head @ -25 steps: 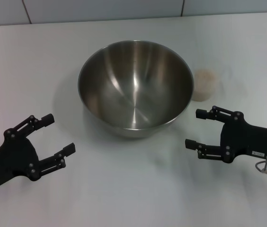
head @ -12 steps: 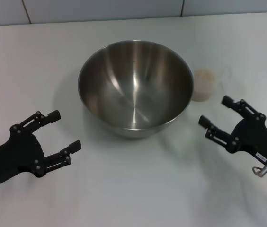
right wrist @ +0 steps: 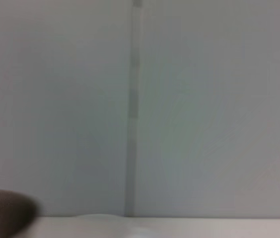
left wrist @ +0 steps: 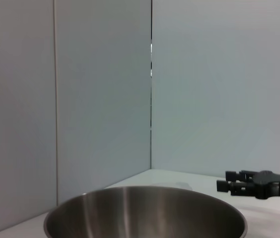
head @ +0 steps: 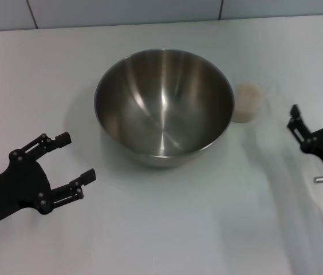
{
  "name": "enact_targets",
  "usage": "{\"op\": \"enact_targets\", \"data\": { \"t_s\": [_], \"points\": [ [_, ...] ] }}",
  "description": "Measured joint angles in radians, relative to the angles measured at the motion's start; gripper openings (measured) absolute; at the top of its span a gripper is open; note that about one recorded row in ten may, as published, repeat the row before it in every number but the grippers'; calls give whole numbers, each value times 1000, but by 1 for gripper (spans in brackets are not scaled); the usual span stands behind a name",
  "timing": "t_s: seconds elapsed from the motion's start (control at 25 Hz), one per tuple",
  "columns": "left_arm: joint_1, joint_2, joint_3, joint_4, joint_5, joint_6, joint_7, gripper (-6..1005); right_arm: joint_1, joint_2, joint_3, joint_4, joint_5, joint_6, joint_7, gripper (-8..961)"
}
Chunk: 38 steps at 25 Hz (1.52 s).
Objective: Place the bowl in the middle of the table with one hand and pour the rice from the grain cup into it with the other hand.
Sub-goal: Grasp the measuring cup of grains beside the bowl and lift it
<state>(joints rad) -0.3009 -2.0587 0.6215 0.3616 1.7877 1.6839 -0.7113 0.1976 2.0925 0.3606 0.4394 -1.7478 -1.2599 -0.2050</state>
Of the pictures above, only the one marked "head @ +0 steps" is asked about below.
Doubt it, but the clear plastic measuring cup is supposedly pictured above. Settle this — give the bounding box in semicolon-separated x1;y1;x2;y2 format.
231;81;280;124

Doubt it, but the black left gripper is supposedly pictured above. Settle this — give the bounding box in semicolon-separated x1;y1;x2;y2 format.
0;131;97;238

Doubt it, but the white rice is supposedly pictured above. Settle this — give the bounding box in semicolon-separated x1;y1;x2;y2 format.
234;83;262;123

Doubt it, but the stainless steel mixing bowl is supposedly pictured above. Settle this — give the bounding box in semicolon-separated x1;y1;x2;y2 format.
93;48;235;168

